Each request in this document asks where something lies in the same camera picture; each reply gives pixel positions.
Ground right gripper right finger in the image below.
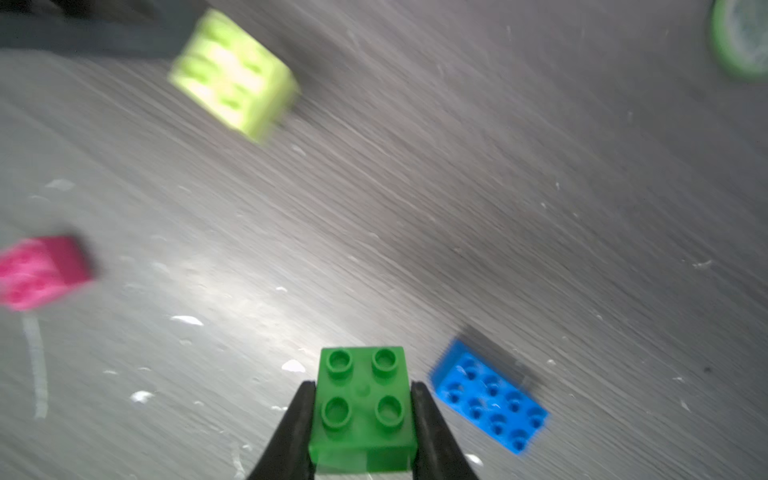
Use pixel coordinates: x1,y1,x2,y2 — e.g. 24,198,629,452
411,381,478,480

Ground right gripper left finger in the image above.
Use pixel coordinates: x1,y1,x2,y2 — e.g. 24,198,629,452
246,381,316,480

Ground dark green lego brick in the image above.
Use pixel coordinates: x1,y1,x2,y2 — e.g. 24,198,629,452
309,346,418,475

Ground yellow-green lego brick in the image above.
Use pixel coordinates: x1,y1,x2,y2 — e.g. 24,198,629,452
168,9,300,143

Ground blue long lego brick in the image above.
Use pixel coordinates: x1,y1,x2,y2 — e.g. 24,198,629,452
430,340,548,455

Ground pink lego brick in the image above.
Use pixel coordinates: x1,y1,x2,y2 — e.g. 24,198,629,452
1,235,94,311

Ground green lidded jar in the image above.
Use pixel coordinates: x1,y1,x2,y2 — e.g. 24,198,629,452
709,0,767,82

